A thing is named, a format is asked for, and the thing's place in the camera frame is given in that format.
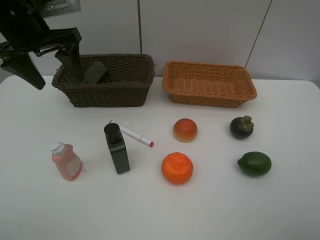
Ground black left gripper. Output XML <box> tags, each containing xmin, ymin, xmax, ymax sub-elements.
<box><xmin>0</xmin><ymin>0</ymin><xmax>84</xmax><ymax>90</ymax></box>

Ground black whiteboard eraser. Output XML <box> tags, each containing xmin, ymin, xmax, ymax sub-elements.
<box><xmin>83</xmin><ymin>61</ymin><xmax>108</xmax><ymax>84</ymax></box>

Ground black rectangular bottle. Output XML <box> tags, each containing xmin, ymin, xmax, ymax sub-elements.
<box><xmin>103</xmin><ymin>122</ymin><xmax>130</xmax><ymax>175</ymax></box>

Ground white marker pink cap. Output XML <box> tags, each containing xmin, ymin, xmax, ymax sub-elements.
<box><xmin>109</xmin><ymin>120</ymin><xmax>154</xmax><ymax>148</ymax></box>

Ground pink bottle white cap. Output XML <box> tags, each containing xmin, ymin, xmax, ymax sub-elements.
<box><xmin>50</xmin><ymin>142</ymin><xmax>83</xmax><ymax>182</ymax></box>

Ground red orange peach fruit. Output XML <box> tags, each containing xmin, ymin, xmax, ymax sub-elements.
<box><xmin>173</xmin><ymin>118</ymin><xmax>198</xmax><ymax>143</ymax></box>

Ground orange tangerine fruit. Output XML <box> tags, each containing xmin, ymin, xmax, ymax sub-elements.
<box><xmin>161</xmin><ymin>152</ymin><xmax>194</xmax><ymax>185</ymax></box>

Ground dark mangosteen fruit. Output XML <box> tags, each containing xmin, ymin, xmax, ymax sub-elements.
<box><xmin>229</xmin><ymin>115</ymin><xmax>254</xmax><ymax>140</ymax></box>

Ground green avocado fruit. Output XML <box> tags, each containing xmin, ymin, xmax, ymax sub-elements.
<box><xmin>237</xmin><ymin>151</ymin><xmax>272</xmax><ymax>177</ymax></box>

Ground dark brown wicker basket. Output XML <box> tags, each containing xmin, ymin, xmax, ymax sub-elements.
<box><xmin>51</xmin><ymin>53</ymin><xmax>155</xmax><ymax>108</ymax></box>

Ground orange wicker basket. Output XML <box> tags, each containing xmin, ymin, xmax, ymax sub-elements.
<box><xmin>162</xmin><ymin>61</ymin><xmax>257</xmax><ymax>108</ymax></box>

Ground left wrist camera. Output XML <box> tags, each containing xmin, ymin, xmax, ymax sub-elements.
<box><xmin>40</xmin><ymin>0</ymin><xmax>81</xmax><ymax>18</ymax></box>

